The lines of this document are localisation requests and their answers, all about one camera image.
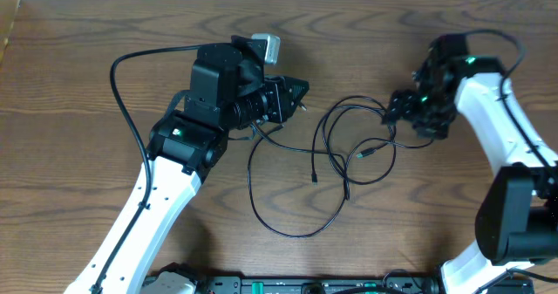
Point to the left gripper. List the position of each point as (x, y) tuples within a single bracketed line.
[(277, 90)]

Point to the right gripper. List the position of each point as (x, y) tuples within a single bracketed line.
[(401, 105)]

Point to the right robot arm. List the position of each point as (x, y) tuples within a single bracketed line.
[(516, 225)]

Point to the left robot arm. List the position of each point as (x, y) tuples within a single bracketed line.
[(229, 90)]

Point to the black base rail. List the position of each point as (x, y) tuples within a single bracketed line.
[(243, 285)]

